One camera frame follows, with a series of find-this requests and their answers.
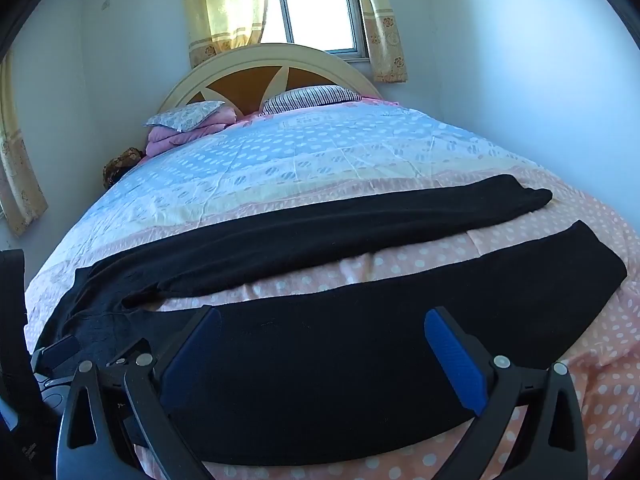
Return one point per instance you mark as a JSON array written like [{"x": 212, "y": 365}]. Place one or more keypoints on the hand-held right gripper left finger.
[{"x": 192, "y": 360}]

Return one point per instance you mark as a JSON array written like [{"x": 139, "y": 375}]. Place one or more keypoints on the cream wooden headboard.
[{"x": 240, "y": 80}]

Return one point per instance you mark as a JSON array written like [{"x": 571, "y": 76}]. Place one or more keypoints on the small window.
[{"x": 317, "y": 5}]

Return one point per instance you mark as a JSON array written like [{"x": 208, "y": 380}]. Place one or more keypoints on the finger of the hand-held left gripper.
[
  {"x": 55, "y": 355},
  {"x": 130, "y": 352}
]

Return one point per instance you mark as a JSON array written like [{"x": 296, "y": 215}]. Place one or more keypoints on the floral grey pillow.
[{"x": 185, "y": 114}]

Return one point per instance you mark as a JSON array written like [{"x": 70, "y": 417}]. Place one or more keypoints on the striped pillow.
[{"x": 310, "y": 96}]

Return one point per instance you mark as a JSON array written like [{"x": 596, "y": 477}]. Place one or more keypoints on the yellow floral curtain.
[
  {"x": 220, "y": 5},
  {"x": 382, "y": 25},
  {"x": 17, "y": 160}
]

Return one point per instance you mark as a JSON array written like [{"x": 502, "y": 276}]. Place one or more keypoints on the brown plush toy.
[{"x": 120, "y": 165}]

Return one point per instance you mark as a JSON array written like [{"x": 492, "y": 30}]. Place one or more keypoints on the black pants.
[{"x": 350, "y": 360}]

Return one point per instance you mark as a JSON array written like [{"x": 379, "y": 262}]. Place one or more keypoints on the folded pink blanket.
[{"x": 185, "y": 137}]

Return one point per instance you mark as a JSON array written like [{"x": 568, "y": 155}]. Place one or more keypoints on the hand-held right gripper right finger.
[{"x": 455, "y": 360}]

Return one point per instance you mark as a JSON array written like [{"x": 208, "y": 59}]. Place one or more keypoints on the dotted pink and blue bedspread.
[{"x": 300, "y": 160}]

